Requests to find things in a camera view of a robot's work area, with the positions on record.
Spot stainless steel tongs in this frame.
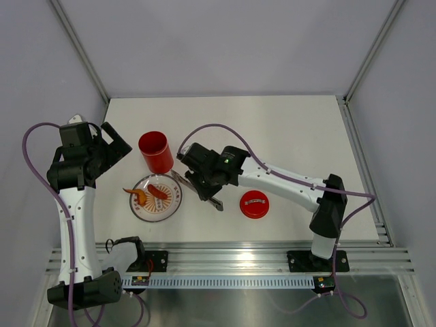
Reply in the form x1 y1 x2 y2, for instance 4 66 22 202
170 170 223 211

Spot red grilled sausage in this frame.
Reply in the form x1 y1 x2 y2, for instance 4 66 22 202
147 184 168 200

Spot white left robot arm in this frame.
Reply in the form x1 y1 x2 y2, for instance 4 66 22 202
46 121 147 310

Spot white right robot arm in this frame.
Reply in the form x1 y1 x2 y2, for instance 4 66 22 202
169 142 347 272

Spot red cylindrical lunch container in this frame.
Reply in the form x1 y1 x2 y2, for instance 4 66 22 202
138 131 174 174

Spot white plate with red print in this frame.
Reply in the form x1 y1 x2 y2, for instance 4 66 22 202
129 174 183 223

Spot red round lid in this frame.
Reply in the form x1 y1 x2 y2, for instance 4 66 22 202
239 190 270 219

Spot orange fried chicken wing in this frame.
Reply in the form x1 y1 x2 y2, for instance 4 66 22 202
123 188 147 207

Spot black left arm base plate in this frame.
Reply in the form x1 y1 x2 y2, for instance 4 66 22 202
127 250 169 273

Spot white slotted cable duct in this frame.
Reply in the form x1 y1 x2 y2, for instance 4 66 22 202
122 275 315 290

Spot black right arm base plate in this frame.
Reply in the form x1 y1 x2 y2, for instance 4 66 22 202
286 250 350 273

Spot aluminium right side rail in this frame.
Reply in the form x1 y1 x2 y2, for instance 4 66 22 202
336 95 396 247

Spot aluminium rail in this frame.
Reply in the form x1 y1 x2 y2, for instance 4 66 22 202
46 242 416 276
336 95 396 247

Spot aluminium front rail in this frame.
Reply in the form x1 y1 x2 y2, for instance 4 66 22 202
46 242 416 276

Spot aluminium right frame post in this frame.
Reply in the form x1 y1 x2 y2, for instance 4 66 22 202
343 0 408 106

